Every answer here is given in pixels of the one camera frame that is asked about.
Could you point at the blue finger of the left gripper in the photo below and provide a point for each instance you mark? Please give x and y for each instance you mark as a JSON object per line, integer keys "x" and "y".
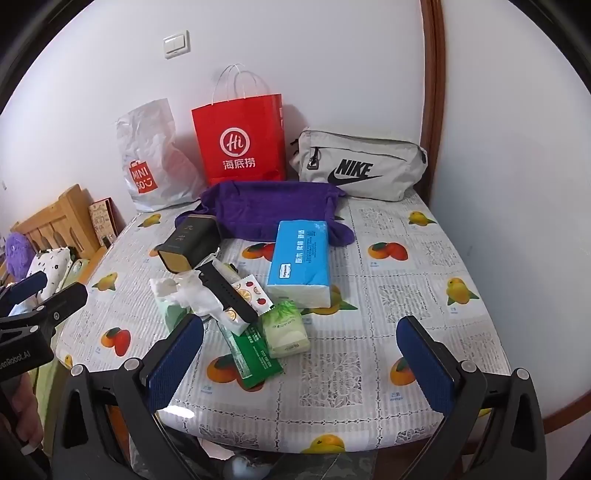
{"x": 29, "y": 286}
{"x": 60, "y": 306}

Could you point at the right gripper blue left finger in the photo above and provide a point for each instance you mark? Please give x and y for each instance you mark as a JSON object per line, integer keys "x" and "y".
{"x": 168, "y": 360}

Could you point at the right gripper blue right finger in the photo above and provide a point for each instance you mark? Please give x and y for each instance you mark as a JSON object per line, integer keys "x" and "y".
{"x": 433, "y": 365}

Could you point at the mint green cloth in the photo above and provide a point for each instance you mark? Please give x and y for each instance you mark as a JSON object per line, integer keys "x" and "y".
{"x": 173, "y": 308}

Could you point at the green snack wrapper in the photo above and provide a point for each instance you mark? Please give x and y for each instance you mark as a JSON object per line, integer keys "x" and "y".
{"x": 251, "y": 356}

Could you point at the white cotton glove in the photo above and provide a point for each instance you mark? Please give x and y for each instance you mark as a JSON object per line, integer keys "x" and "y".
{"x": 188, "y": 285}

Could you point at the fruit sticker packet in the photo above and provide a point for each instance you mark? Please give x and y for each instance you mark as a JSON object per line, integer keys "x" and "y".
{"x": 243, "y": 299}

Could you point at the light green tissue packet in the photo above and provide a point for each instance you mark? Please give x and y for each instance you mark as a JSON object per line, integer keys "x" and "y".
{"x": 283, "y": 328}

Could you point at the left hand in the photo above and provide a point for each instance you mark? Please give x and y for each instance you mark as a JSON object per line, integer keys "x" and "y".
{"x": 25, "y": 406}

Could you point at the white spotted cushion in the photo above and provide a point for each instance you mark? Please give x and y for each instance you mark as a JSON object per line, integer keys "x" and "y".
{"x": 55, "y": 264}

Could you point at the purple plush toy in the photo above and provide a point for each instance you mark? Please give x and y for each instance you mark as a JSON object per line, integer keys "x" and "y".
{"x": 19, "y": 255}

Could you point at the wooden chair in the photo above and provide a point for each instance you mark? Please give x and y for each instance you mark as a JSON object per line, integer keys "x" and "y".
{"x": 66, "y": 223}

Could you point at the fruit print tablecloth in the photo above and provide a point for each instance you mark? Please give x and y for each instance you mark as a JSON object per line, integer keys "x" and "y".
{"x": 324, "y": 373}

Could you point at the patterned brown book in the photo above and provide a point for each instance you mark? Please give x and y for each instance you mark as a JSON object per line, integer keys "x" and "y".
{"x": 106, "y": 221}

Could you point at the dark green tea box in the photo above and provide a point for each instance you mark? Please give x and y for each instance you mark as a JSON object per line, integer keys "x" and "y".
{"x": 193, "y": 239}

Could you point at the blue tissue pack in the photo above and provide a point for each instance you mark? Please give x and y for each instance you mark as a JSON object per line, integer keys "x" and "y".
{"x": 299, "y": 269}

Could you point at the white Miniso plastic bag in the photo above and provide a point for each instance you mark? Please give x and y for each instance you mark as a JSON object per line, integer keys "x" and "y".
{"x": 157, "y": 174}

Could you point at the purple towel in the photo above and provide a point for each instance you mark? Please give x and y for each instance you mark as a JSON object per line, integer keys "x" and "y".
{"x": 252, "y": 210}

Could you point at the grey Nike waist bag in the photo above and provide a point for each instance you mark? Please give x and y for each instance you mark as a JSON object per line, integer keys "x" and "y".
{"x": 362, "y": 166}

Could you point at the red Haidilao paper bag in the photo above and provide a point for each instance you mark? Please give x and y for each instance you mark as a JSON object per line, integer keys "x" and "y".
{"x": 241, "y": 138}

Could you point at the white wall switch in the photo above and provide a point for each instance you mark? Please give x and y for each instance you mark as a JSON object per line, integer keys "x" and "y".
{"x": 176, "y": 44}

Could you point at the brown wooden door frame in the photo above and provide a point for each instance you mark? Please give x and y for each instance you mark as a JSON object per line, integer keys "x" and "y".
{"x": 435, "y": 76}

